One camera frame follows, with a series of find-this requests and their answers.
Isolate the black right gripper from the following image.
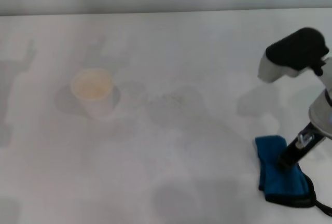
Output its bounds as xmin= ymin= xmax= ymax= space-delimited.
xmin=276 ymin=122 xmax=326 ymax=170

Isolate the silver right gripper cable connector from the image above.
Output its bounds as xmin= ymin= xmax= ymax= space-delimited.
xmin=297 ymin=130 xmax=315 ymax=148

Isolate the blue rag with black edge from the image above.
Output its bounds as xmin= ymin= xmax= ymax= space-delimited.
xmin=255 ymin=135 xmax=332 ymax=217

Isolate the right wrist camera housing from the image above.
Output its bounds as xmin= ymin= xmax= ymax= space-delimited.
xmin=257 ymin=26 xmax=330 ymax=83

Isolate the white paper cup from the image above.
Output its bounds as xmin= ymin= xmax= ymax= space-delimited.
xmin=70 ymin=67 xmax=115 ymax=120

